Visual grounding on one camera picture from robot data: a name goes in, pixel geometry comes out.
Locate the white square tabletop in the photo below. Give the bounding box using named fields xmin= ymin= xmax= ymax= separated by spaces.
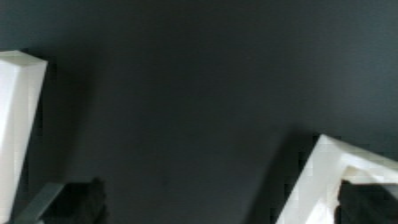
xmin=276 ymin=134 xmax=398 ymax=224

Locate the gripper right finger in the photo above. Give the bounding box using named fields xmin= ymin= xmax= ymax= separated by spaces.
xmin=334 ymin=181 xmax=398 ymax=224

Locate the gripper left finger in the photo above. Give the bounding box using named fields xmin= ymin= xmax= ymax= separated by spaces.
xmin=11 ymin=178 xmax=109 ymax=224

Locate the white obstacle right bar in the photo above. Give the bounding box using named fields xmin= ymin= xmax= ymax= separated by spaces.
xmin=0 ymin=51 xmax=48 ymax=224

